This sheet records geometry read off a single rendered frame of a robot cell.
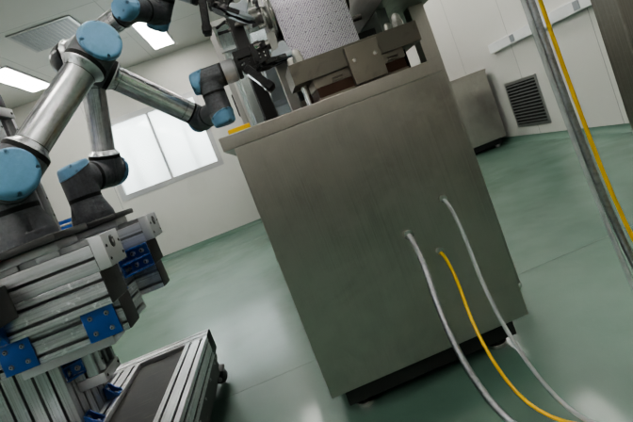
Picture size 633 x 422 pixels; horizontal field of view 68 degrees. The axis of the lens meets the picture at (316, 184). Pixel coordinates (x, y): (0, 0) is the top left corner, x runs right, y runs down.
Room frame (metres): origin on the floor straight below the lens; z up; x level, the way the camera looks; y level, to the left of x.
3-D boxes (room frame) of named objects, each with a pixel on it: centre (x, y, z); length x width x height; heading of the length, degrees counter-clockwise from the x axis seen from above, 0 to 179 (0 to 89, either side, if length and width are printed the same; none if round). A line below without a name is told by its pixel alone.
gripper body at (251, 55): (1.56, 0.05, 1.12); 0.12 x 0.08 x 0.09; 95
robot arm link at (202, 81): (1.55, 0.21, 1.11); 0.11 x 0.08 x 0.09; 95
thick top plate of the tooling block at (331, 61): (1.47, -0.24, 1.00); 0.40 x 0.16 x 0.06; 95
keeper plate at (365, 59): (1.37, -0.26, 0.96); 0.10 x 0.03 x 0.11; 95
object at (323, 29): (1.58, -0.19, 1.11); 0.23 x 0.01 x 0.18; 95
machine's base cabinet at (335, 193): (2.57, -0.03, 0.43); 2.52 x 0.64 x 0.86; 5
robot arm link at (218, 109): (1.56, 0.22, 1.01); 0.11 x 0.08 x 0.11; 38
